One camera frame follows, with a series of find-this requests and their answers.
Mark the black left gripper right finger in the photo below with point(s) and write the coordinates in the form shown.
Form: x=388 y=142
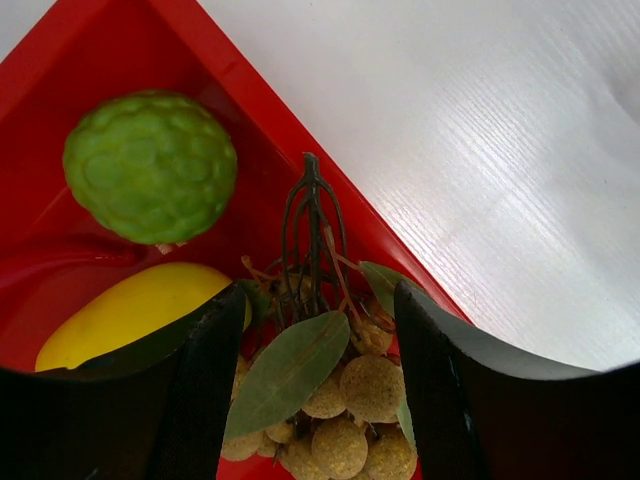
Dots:
x=484 y=409

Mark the red plastic bin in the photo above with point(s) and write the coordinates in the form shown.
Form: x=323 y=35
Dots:
x=56 y=258

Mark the yellow mango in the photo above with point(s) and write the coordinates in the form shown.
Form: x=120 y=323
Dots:
x=130 y=310

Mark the longan bunch with leaves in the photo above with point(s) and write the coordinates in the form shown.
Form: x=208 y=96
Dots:
x=324 y=397

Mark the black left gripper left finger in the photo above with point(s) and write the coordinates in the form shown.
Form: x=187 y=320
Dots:
x=153 y=409

